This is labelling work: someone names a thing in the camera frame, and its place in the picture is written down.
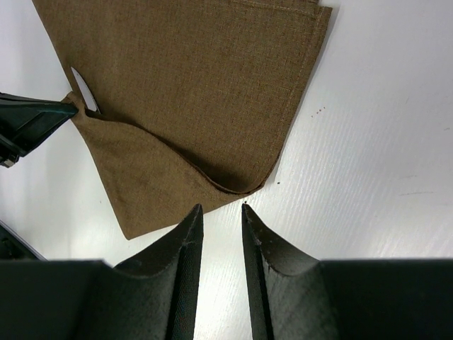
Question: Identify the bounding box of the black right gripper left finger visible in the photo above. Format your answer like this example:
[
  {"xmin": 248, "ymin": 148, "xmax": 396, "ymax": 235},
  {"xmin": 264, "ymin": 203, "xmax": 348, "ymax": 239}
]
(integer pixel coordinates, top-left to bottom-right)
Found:
[{"xmin": 1, "ymin": 205, "xmax": 203, "ymax": 339}]

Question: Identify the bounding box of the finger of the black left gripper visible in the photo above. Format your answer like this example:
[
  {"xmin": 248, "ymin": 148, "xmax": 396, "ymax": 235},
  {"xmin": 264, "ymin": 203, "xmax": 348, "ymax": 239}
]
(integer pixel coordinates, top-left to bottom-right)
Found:
[{"xmin": 1, "ymin": 93, "xmax": 78, "ymax": 166}]

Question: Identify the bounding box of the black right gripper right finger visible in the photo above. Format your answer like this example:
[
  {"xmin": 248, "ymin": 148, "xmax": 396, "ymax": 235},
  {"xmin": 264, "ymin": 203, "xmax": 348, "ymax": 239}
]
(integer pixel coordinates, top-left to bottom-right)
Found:
[{"xmin": 241, "ymin": 205, "xmax": 452, "ymax": 339}]

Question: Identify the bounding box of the brown cloth napkin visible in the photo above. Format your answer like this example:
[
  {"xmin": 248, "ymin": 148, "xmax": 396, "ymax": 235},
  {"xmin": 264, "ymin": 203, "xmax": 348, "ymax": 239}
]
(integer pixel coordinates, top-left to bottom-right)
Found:
[{"xmin": 34, "ymin": 1, "xmax": 331, "ymax": 239}]

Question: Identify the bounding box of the steel table knife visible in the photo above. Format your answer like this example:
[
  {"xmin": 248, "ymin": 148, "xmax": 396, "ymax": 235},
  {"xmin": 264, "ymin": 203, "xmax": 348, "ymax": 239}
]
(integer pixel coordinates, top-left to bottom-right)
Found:
[{"xmin": 71, "ymin": 67, "xmax": 101, "ymax": 113}]

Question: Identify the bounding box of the aluminium frame rail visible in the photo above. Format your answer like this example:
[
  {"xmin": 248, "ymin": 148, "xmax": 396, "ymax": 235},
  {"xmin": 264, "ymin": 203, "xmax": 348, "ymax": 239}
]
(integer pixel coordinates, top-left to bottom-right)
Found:
[{"xmin": 0, "ymin": 222, "xmax": 46, "ymax": 261}]

